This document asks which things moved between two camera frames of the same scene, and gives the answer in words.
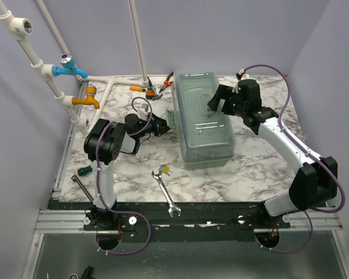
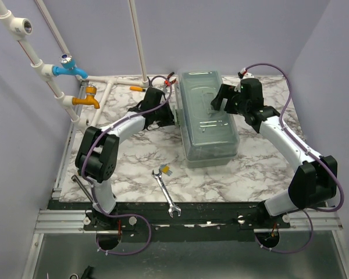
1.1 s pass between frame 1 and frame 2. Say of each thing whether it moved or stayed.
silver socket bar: stayed
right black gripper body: stayed
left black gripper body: moved
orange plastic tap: stayed
